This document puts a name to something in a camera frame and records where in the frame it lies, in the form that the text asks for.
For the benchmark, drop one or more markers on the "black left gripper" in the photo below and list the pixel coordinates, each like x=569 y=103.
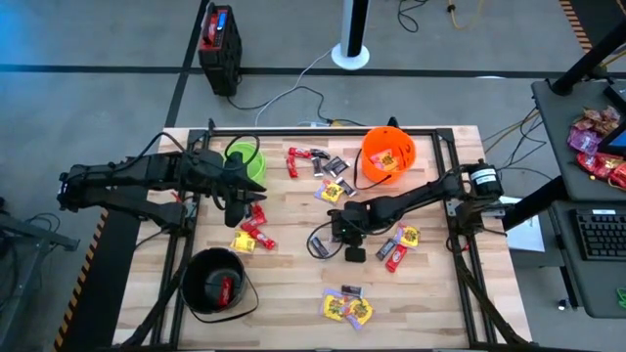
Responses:
x=215 y=171

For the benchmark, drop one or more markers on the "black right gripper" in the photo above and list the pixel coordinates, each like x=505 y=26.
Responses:
x=349 y=220

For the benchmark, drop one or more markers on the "yellow Sour Patch candy bag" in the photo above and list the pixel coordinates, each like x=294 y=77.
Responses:
x=243 y=242
x=385 y=160
x=408 y=236
x=331 y=191
x=334 y=306

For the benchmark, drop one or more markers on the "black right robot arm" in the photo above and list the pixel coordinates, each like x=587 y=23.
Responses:
x=415 y=193

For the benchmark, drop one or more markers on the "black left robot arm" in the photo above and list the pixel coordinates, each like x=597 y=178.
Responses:
x=122 y=171

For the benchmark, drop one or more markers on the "green plastic halloween bucket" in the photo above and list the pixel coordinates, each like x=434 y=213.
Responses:
x=256 y=168

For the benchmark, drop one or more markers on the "orange plastic halloween bucket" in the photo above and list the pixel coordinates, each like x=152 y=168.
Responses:
x=406 y=146

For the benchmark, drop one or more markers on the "black plastic halloween bucket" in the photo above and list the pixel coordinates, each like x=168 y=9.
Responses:
x=195 y=278

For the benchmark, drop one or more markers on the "purple candy bag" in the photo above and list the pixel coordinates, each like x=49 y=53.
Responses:
x=584 y=140

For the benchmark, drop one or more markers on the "red candy bag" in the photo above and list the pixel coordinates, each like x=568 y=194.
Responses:
x=599 y=163

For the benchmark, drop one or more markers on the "brown candy wrapper pile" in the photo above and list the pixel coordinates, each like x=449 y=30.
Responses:
x=599 y=119

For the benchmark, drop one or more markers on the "red packet foreground right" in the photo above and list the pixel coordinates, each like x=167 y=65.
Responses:
x=360 y=313

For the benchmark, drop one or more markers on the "black and red equipment case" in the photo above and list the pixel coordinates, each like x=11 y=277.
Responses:
x=220 y=63

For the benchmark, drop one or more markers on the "white paper sheet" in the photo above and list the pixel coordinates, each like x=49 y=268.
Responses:
x=525 y=234

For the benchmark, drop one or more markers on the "black hazard-striped floor mat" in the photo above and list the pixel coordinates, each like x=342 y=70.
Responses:
x=105 y=293
x=596 y=19

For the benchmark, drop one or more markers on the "black stand leg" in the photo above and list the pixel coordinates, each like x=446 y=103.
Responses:
x=535 y=203

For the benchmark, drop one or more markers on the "grey metal stand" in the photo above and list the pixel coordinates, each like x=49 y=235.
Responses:
x=29 y=230

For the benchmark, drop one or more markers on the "grey desk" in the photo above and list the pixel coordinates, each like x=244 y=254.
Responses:
x=562 y=146

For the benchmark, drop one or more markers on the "black keyboard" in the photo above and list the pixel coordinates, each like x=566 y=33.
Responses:
x=604 y=234

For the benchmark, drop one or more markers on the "blue lit screen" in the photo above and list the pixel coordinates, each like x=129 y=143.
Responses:
x=618 y=142

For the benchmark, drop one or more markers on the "small green object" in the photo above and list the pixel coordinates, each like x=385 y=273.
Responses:
x=622 y=298

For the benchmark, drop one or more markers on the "black stand pole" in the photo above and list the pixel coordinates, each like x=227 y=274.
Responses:
x=592 y=56

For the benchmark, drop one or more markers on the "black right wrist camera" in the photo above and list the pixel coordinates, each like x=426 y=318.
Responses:
x=355 y=254

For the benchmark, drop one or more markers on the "black aluminium table frame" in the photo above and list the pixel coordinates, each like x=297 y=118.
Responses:
x=318 y=132

